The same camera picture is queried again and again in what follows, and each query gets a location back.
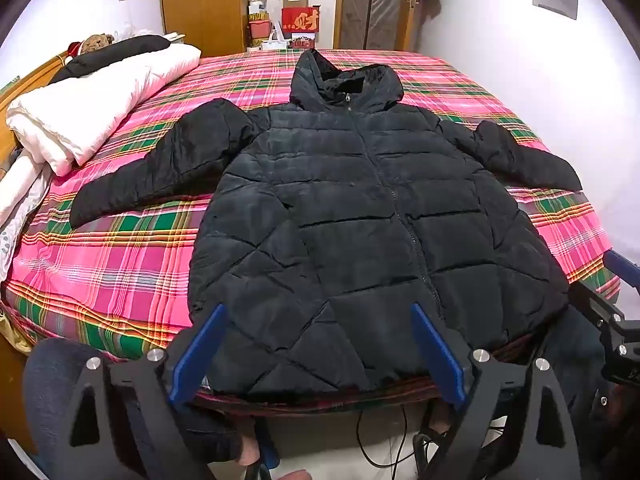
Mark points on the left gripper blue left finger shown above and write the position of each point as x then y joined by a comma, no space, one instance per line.
190,353

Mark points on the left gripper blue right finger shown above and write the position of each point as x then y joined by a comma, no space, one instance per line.
440,360

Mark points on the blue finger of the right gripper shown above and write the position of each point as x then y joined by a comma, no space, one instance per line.
625,269

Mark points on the black puffer jacket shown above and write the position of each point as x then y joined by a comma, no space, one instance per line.
333,215

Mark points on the pink plaid bed sheet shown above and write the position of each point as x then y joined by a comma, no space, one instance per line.
119,283

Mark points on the black pillow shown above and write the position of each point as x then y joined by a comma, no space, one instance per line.
88,63

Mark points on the white plastic bag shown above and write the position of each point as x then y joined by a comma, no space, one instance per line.
276,40

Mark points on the brown teddy bear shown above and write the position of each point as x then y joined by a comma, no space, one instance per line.
95,42

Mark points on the stacked red snack boxes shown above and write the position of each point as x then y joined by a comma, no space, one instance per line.
258,22

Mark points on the red gift box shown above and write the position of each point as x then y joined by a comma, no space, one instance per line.
298,19

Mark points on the wooden wardrobe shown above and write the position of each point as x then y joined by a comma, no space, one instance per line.
216,27

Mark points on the wooden door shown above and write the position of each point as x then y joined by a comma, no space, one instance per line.
374,24

